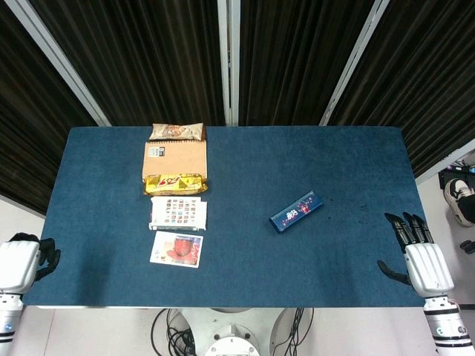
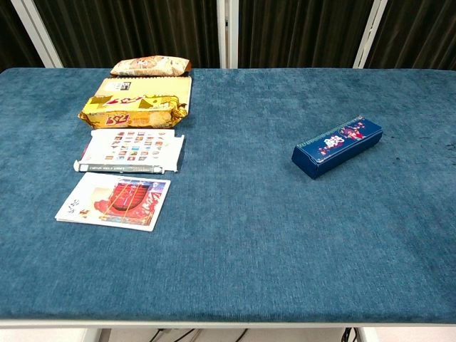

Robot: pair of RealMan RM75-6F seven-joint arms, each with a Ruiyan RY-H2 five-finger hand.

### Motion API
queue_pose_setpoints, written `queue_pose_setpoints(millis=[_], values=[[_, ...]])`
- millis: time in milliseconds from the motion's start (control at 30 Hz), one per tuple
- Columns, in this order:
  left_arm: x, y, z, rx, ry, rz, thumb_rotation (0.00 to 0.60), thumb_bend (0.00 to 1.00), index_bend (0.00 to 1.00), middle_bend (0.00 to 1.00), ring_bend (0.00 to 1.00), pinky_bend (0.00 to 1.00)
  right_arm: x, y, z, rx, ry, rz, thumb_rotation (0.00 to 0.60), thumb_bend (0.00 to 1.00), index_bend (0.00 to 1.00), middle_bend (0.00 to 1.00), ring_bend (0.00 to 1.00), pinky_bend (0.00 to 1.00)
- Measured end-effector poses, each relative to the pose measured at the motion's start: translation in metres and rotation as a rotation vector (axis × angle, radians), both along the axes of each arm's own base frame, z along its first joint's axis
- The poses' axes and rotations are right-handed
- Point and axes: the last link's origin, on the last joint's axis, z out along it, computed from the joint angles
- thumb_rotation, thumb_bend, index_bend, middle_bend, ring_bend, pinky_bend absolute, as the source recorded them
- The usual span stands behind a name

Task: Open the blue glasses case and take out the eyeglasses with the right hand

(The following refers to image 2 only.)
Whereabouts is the blue cardboard box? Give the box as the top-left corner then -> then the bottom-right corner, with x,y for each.
291,114 -> 384,180

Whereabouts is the white flag-pattern package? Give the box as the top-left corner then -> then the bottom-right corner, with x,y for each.
73,128 -> 186,175

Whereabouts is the flat tan cardboard box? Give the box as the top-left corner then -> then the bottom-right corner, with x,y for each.
93,76 -> 193,119

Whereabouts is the blue velvet tablecloth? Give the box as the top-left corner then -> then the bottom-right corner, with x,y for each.
0,67 -> 456,321

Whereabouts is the yellow biscuit packet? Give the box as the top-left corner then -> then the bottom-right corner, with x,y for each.
78,93 -> 189,130

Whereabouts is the white booklet with red picture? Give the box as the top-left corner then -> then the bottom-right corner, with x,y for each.
54,172 -> 172,233

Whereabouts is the beige snack bag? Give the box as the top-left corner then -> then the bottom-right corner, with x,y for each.
110,55 -> 192,78

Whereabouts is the dark pleated curtain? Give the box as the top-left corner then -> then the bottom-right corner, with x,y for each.
0,0 -> 456,72

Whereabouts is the silver aluminum extrusion post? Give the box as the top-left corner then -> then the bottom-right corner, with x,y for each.
216,0 -> 239,69

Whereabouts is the white table frame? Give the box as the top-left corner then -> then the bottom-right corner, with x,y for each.
0,318 -> 456,342

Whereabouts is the silver aluminum extrusion beam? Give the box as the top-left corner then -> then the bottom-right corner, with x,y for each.
352,0 -> 389,69
9,0 -> 64,69

